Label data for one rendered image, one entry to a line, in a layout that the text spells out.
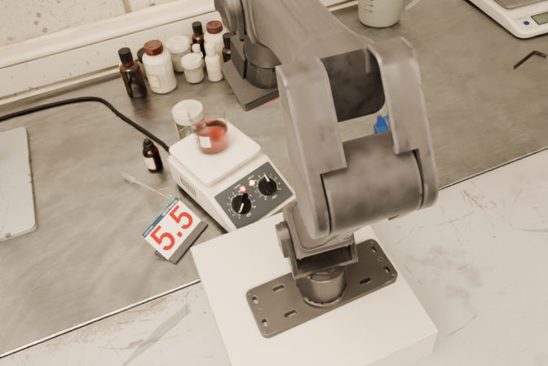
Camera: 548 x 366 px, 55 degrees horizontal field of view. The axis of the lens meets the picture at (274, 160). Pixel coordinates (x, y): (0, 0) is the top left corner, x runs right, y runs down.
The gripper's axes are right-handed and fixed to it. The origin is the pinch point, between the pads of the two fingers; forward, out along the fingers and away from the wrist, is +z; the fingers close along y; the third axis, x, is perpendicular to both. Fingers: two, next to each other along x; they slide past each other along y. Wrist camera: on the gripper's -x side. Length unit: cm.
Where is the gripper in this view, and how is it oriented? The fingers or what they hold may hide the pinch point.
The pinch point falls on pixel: (261, 98)
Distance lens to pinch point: 78.9
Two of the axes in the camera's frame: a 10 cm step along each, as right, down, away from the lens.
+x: 4.8, 8.4, -2.4
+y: -8.7, 4.4, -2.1
